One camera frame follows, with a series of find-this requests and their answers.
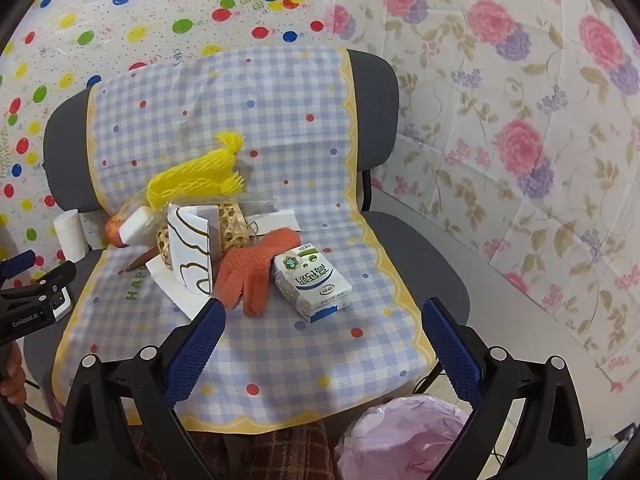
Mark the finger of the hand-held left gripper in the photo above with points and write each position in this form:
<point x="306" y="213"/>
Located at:
<point x="50" y="282"/>
<point x="17" y="265"/>

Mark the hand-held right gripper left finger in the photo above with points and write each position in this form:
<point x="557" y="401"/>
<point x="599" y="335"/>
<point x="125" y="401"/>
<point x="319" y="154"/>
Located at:
<point x="200" y="345"/>

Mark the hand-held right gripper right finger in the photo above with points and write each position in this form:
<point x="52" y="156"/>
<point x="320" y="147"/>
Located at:
<point x="450" y="345"/>

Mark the pink plastic bin bag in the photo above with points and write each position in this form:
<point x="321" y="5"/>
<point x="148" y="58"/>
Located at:
<point x="400" y="440"/>

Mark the woven bamboo basket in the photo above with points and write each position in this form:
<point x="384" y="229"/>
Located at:
<point x="235" y="227"/>

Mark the white milk carton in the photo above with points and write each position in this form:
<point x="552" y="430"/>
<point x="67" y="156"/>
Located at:
<point x="315" y="285"/>

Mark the yellow foam fruit net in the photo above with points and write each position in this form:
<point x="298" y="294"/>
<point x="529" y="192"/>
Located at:
<point x="200" y="170"/>

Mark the person's left hand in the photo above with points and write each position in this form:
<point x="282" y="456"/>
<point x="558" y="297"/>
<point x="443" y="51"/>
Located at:
<point x="12" y="377"/>

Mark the white tissue roll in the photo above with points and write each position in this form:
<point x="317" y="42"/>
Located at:
<point x="70" y="235"/>

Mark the red apple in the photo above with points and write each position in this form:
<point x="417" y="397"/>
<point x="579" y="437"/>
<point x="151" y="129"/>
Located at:
<point x="114" y="232"/>

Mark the orange knitted glove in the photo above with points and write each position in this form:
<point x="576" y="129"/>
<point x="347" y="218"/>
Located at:
<point x="250" y="270"/>

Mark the brown wooden stick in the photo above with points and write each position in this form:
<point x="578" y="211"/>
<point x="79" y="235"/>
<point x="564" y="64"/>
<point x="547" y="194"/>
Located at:
<point x="140" y="261"/>

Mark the white paper bag brown lines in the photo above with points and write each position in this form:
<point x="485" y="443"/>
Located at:
<point x="192" y="245"/>

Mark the white foam block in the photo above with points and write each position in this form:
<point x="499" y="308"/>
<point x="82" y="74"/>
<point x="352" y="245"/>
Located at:
<point x="136" y="225"/>

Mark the person's plaid trousers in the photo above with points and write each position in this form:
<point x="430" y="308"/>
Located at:
<point x="260" y="455"/>

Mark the white paper strip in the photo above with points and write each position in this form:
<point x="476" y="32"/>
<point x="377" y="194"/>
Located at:
<point x="280" y="221"/>

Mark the clear plastic wrapper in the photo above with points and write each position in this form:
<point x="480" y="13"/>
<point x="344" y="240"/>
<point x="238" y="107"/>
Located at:
<point x="260" y="202"/>

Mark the blue checkered plastic cover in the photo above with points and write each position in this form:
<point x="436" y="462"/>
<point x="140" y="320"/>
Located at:
<point x="300" y="160"/>

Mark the floral print plastic sheet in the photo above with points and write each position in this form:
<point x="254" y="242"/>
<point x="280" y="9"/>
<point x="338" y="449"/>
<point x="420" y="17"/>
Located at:
<point x="500" y="110"/>

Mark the grey office chair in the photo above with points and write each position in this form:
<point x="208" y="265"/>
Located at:
<point x="375" y="100"/>

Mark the balloon print plastic sheet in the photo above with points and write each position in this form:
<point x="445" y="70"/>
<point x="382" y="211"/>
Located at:
<point x="150" y="10"/>

